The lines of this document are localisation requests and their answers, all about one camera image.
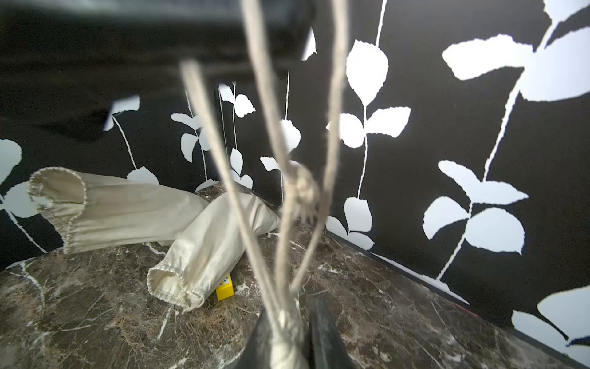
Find cream cloth bag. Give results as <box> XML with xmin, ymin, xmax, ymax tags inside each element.
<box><xmin>270</xmin><ymin>309</ymin><xmax>309</xmax><ymax>369</ymax></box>
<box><xmin>28</xmin><ymin>167</ymin><xmax>208</xmax><ymax>255</ymax></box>
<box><xmin>146</xmin><ymin>191</ymin><xmax>282</xmax><ymax>312</ymax></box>

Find beige bag drawstring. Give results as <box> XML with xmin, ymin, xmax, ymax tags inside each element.
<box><xmin>180</xmin><ymin>1</ymin><xmax>349</xmax><ymax>324</ymax></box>

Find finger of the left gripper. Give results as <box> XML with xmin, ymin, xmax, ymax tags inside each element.
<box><xmin>0</xmin><ymin>0</ymin><xmax>319</xmax><ymax>75</ymax></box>

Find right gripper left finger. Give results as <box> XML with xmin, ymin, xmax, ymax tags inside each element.
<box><xmin>234</xmin><ymin>308</ymin><xmax>272</xmax><ymax>369</ymax></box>

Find yellow die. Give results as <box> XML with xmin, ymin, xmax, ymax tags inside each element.
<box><xmin>215</xmin><ymin>274</ymin><xmax>234</xmax><ymax>301</ymax></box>

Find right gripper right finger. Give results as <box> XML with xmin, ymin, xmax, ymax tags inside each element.
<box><xmin>309</xmin><ymin>299</ymin><xmax>354</xmax><ymax>369</ymax></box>

